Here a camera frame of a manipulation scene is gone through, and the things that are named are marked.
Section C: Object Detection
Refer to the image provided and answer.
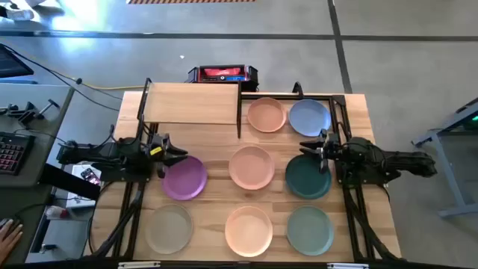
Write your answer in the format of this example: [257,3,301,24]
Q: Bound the person's shoe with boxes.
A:
[0,5,35,22]

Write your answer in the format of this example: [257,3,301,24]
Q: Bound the black desk clamp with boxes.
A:
[0,98,60,126]

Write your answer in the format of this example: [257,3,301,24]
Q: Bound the sage green plate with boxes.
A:
[286,205,335,257]

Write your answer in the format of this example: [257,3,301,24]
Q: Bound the grey side desk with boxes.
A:
[0,82,75,265]

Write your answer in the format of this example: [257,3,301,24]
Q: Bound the dark green plate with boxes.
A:
[285,153,333,200]

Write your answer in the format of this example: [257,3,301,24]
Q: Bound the black flat panel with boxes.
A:
[38,162,102,201]

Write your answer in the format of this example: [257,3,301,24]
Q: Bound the purple plate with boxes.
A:
[161,155,208,202]

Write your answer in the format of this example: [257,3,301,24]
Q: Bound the black computer monitor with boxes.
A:
[0,43,34,79]

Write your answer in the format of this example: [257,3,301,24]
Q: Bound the smartphone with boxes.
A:
[80,167,102,187]

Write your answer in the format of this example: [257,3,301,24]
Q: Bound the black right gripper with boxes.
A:
[299,129,343,175]

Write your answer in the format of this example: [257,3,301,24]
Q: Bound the orange salmon plate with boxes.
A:
[246,96,288,134]

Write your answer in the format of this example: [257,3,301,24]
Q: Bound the yellow cable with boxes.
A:
[76,80,146,92]

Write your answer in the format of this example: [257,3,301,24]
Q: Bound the red and black tool case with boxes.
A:
[187,64,260,93]

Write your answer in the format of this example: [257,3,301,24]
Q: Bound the black keyboard with red keys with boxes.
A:
[0,132,37,176]

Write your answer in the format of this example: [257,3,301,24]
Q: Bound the black computer mouse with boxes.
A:
[0,217,22,235]

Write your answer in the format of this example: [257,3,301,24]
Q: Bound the white clip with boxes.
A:
[326,262,370,269]
[117,261,161,269]

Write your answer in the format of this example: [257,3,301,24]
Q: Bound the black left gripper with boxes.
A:
[147,132,189,179]

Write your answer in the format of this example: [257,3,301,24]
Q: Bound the pink salmon plate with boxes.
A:
[228,145,276,191]

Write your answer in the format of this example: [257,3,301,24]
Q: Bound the pale peach plate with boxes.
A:
[224,205,274,259]

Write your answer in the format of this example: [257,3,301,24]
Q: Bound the white box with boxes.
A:
[66,164,102,208]

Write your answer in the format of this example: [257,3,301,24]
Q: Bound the black shelf frame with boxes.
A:
[136,77,244,140]

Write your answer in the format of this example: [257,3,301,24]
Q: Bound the beige grey plate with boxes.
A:
[144,203,194,256]

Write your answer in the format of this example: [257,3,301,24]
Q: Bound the wooden shelf board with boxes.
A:
[143,82,240,126]

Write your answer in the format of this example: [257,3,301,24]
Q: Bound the black cable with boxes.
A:
[0,43,122,113]

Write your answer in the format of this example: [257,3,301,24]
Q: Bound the person's hand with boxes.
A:
[0,219,24,265]

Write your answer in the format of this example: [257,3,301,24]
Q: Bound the black aluminium rig frame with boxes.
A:
[84,81,406,269]

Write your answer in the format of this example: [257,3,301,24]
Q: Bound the grey metal stand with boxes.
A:
[410,97,478,219]

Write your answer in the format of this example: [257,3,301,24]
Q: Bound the white bottle with red cap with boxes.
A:
[44,204,71,220]

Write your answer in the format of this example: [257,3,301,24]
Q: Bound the blue plate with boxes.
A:
[288,98,332,137]

